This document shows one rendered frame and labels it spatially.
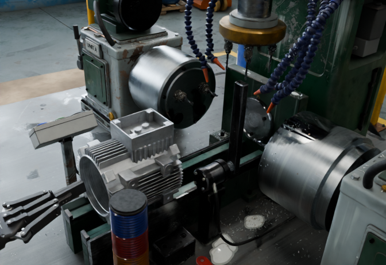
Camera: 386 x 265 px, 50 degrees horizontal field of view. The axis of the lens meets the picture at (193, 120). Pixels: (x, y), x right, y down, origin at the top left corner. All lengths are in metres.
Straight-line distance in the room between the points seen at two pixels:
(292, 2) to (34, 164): 0.99
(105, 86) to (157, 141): 0.60
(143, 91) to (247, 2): 0.47
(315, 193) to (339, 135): 0.15
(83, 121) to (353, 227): 0.74
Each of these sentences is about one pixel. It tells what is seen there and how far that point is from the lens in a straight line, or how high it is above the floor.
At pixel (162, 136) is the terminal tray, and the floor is 1.12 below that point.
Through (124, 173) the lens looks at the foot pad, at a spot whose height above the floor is 1.07.
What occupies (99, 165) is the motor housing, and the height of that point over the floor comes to 1.10.
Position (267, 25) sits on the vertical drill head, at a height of 1.34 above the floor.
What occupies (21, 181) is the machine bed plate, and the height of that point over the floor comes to 0.80.
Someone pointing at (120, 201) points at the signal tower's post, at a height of 1.22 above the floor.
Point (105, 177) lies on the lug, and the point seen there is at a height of 1.08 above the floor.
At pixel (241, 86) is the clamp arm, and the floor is 1.25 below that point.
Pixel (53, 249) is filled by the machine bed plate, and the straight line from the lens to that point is 1.20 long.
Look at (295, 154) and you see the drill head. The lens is 0.98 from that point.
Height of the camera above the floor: 1.64
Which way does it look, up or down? 29 degrees down
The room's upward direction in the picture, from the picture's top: 2 degrees clockwise
